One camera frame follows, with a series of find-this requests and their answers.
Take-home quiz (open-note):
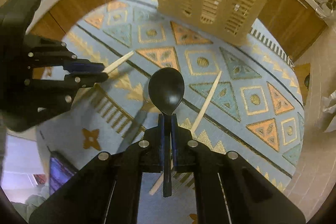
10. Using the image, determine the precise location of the black plastic spoon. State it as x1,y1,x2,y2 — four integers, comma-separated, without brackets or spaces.
148,67,185,197

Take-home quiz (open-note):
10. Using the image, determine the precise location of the clear plastic spoon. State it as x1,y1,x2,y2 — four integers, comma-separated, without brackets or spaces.
117,91,153,153

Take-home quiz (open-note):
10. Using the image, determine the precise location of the wooden chopstick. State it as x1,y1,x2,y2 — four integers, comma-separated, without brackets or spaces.
102,51,134,74
149,71,222,196

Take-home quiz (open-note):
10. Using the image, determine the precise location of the blue patterned tablecloth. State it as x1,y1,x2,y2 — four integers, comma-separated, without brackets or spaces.
37,0,304,191

